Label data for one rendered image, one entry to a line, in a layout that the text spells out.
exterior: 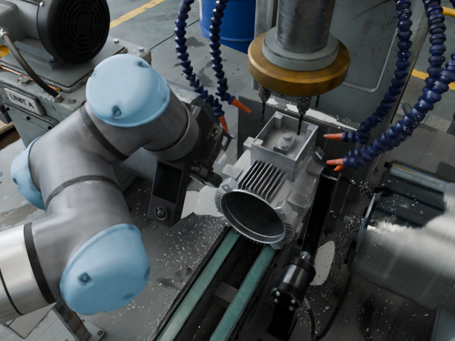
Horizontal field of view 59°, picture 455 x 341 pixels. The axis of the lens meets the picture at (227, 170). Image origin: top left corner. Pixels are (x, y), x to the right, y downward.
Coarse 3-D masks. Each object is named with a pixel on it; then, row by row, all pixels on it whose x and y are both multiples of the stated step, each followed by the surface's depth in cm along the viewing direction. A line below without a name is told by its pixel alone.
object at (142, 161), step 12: (168, 84) 94; (180, 96) 90; (192, 96) 90; (204, 108) 93; (216, 120) 102; (216, 132) 96; (132, 156) 91; (144, 156) 89; (132, 168) 94; (144, 168) 91; (192, 180) 103
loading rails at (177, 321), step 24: (216, 240) 92; (240, 240) 96; (216, 264) 89; (264, 264) 89; (192, 288) 85; (216, 288) 92; (240, 288) 85; (264, 288) 89; (168, 312) 80; (192, 312) 82; (240, 312) 81; (168, 336) 78; (192, 336) 89; (216, 336) 78; (240, 336) 84
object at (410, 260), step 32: (384, 192) 72; (416, 192) 71; (448, 192) 71; (352, 224) 78; (384, 224) 70; (416, 224) 69; (448, 224) 67; (352, 256) 75; (384, 256) 71; (416, 256) 68; (448, 256) 67; (384, 288) 78; (416, 288) 71; (448, 288) 68
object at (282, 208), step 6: (312, 150) 89; (318, 150) 89; (312, 156) 89; (318, 156) 88; (228, 180) 82; (234, 180) 83; (222, 186) 83; (228, 186) 82; (234, 186) 83; (276, 204) 80; (282, 204) 78; (288, 204) 79; (276, 210) 79; (282, 210) 78; (288, 210) 79; (282, 216) 79; (228, 222) 91; (276, 246) 87; (282, 246) 87
